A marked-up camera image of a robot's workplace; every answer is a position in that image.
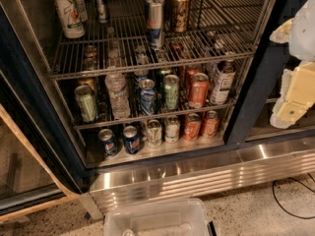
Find gold can middle rear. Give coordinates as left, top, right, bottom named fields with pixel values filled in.
left=78, top=78, right=98, bottom=92

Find black floor cable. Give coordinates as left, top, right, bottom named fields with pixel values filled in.
left=272, top=173, right=315, bottom=220

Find stainless steel fridge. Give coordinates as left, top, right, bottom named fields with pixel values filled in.
left=0, top=0, right=314, bottom=217

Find orange can middle shelf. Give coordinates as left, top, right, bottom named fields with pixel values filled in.
left=188, top=73, right=209, bottom=109

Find orange can bottom left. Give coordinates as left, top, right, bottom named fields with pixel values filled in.
left=183, top=113, right=201, bottom=142

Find blue pepsi can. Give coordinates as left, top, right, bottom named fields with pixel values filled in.
left=123, top=126, right=140, bottom=154
left=98, top=129, right=117, bottom=157

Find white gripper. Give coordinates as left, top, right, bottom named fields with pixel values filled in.
left=270, top=0, right=315, bottom=129

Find white labelled juice bottle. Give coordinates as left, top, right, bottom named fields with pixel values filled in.
left=210, top=60, right=235, bottom=105

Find white 7up can front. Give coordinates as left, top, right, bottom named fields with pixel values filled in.
left=54, top=0, right=85, bottom=38

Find orange can bottom right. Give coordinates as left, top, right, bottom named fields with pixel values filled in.
left=201, top=110, right=220, bottom=138

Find wire fridge shelf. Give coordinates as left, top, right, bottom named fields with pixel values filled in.
left=74, top=99, right=235, bottom=130
left=50, top=0, right=265, bottom=81

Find clear water bottle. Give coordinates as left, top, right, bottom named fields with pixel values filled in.
left=105, top=73, right=131, bottom=119

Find middle wire fridge shelf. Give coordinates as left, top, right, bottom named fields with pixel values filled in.
left=74, top=99, right=235, bottom=130

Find open glass fridge door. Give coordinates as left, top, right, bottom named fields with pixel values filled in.
left=0, top=9, right=81, bottom=224

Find blue pepsi can right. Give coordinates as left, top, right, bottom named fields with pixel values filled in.
left=123, top=126, right=140, bottom=154

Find blue pepsi can left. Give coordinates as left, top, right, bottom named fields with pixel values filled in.
left=98, top=129, right=117, bottom=157

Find clear plastic bin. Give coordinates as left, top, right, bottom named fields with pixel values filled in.
left=103, top=199, right=213, bottom=236

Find green can middle centre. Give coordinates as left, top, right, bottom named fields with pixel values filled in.
left=163, top=75, right=179, bottom=110

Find green can middle left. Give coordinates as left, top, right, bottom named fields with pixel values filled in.
left=75, top=85, right=97, bottom=122

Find orange can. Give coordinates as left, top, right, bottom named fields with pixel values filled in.
left=201, top=110, right=220, bottom=138
left=183, top=113, right=201, bottom=142

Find white can bottom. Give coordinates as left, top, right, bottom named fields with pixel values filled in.
left=164, top=115, right=180, bottom=143

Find brown gold tall can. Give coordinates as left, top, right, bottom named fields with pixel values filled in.
left=170, top=0, right=190, bottom=32

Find silver green can bottom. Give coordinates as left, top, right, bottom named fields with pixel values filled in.
left=147, top=119, right=162, bottom=148

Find tall redbull can centre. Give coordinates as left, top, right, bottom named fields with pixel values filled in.
left=145, top=0, right=164, bottom=49

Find top wire fridge shelf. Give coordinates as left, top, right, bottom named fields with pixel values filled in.
left=50, top=0, right=265, bottom=81

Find blue white can middle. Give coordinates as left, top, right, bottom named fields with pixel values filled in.
left=139, top=79, right=157, bottom=115

